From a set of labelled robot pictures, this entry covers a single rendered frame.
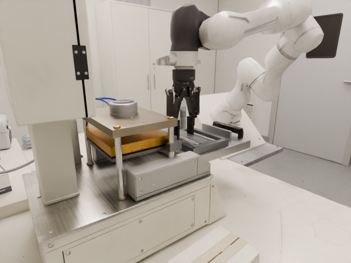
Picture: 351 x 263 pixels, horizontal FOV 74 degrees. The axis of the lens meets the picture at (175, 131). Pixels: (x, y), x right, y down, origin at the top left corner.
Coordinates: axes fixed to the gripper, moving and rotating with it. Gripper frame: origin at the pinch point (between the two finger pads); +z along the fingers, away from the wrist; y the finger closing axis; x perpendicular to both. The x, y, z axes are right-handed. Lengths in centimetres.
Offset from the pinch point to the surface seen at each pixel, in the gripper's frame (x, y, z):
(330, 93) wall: 62, 284, 17
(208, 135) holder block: -1.6, 10.5, 4.0
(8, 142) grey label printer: 88, -51, 19
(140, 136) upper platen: -7.6, -20.6, -3.0
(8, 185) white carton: 36, -53, 21
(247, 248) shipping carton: -35.9, -9.2, 19.0
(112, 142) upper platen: -7.1, -28.5, -3.0
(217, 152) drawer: -11.1, 5.6, 6.7
